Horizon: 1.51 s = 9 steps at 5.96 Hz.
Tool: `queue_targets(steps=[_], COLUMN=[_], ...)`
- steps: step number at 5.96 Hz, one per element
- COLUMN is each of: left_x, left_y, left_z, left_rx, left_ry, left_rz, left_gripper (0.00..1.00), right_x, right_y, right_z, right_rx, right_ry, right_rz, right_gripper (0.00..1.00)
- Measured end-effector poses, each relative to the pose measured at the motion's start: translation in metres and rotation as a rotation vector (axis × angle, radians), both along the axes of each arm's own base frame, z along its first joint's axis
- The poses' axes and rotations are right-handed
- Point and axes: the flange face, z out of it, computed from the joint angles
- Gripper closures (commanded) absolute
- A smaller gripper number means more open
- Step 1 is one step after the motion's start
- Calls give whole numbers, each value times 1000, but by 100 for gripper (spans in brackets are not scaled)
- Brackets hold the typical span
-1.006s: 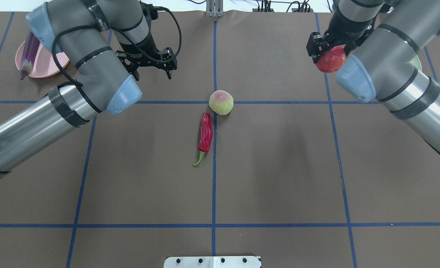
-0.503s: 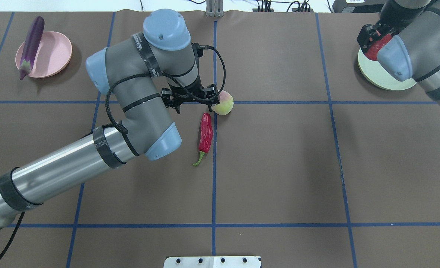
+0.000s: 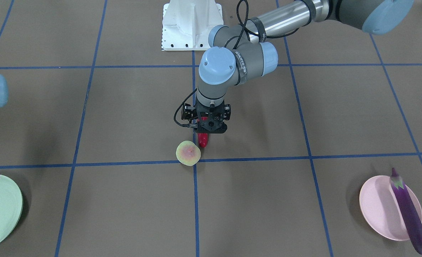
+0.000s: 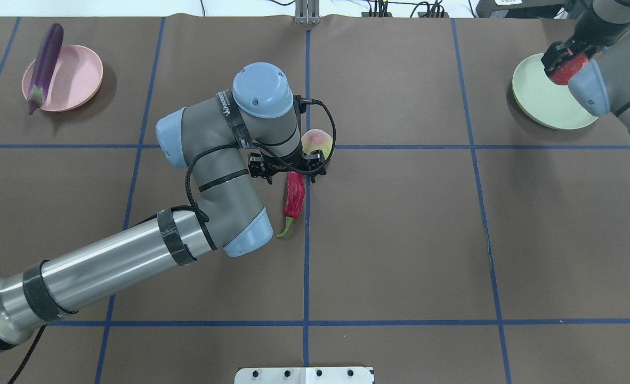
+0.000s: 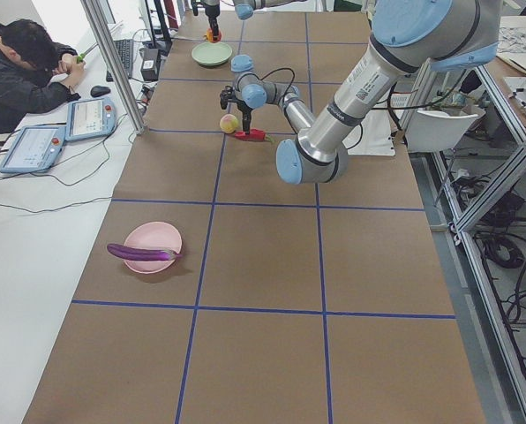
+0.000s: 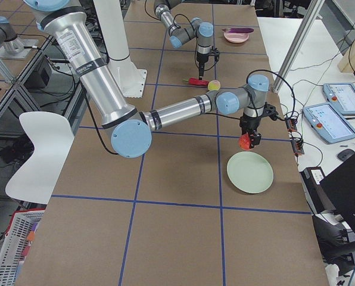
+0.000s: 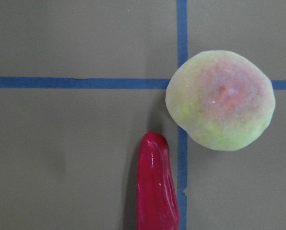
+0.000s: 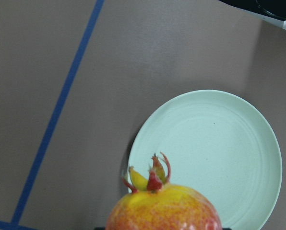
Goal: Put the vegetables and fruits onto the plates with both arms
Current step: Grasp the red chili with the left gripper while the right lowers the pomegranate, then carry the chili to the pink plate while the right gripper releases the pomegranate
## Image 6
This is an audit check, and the purple eggplant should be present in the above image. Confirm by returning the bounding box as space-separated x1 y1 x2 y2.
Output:
222 27 254 34

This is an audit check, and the black power box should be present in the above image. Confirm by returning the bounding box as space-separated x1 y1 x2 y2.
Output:
300 167 336 214

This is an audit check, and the brown table mat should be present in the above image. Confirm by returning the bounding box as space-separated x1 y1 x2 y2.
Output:
15 2 330 286

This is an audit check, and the pink plate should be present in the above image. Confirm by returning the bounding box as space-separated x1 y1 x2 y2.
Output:
223 32 249 44

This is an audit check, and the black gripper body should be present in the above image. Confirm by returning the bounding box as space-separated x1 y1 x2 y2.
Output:
195 52 210 68
239 115 261 135

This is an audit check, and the near blue teach pendant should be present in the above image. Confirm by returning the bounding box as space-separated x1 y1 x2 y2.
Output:
303 102 355 144

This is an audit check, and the white chair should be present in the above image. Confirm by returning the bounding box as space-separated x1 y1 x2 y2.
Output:
5 111 74 204

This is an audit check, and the far blue teach pendant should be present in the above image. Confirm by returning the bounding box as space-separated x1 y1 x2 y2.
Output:
323 83 355 116

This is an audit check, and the black computer mouse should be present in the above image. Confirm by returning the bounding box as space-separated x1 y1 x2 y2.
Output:
337 148 355 161

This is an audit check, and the blue teach pendant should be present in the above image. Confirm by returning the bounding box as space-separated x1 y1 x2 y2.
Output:
303 102 355 144
323 83 355 116

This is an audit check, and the green plate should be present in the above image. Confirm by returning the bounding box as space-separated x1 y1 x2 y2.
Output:
226 151 274 194

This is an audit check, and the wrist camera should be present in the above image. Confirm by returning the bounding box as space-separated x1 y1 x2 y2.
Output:
261 102 279 121
210 47 220 63

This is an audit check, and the red pomegranate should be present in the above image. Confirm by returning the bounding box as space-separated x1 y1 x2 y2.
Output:
238 133 253 151

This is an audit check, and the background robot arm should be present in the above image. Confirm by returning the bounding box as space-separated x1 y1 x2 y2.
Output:
0 16 39 60

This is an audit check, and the black monitor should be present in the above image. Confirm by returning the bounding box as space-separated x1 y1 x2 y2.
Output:
320 153 355 232

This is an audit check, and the aluminium frame post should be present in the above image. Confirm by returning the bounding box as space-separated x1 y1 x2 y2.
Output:
272 0 325 93

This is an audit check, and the green pink peach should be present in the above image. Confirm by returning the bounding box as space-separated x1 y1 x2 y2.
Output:
207 80 221 91

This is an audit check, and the red chili pepper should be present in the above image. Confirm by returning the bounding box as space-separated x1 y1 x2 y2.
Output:
183 77 209 86

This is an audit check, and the red white plastic basket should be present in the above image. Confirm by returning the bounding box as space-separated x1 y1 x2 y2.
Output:
0 209 45 285

